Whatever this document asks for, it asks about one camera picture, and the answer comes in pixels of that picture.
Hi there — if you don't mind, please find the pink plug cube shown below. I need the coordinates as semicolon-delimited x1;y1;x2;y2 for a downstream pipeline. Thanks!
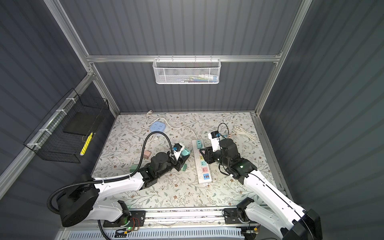
143;150;152;160

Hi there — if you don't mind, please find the long white power strip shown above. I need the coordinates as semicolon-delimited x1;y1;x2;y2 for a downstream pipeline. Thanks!
192;140;213;186

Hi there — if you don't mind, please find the green plug cube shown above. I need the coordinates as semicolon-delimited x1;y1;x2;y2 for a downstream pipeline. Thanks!
130;165;138;173
182;164;188;172

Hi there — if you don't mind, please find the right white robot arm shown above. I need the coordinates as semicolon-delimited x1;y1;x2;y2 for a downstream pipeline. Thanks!
199;139;323;240

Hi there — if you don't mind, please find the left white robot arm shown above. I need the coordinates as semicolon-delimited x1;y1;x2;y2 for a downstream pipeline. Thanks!
56;150;190;227

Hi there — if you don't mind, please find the round blue power hub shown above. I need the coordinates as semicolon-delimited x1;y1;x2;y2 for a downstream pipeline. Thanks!
150;121;166;133

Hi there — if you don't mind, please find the floral patterned table mat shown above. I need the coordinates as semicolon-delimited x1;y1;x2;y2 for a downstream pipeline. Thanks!
92;112;280;209

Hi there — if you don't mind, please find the yellow marker pen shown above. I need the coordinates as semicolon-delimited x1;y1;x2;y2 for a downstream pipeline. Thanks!
80;132;94;156

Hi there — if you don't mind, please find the black foam pad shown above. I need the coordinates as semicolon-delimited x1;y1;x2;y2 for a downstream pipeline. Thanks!
63;113;104;136

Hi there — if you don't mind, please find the coiled white cable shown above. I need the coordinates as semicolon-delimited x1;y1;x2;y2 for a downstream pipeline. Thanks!
232;125;258;141

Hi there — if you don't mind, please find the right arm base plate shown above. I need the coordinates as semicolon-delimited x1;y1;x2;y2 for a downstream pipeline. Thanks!
222;208;259;226

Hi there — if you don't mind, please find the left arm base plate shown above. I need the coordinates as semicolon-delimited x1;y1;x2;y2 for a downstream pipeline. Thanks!
103;211;147;228

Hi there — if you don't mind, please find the white wire mesh basket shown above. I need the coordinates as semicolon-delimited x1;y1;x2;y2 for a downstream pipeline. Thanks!
153;57;222;85

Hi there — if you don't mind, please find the black wire basket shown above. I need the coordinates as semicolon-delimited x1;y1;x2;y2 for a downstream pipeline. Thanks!
24;91;110;164

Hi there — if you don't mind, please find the black corrugated cable conduit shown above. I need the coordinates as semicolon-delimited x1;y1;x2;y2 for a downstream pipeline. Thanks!
46;131;175;240

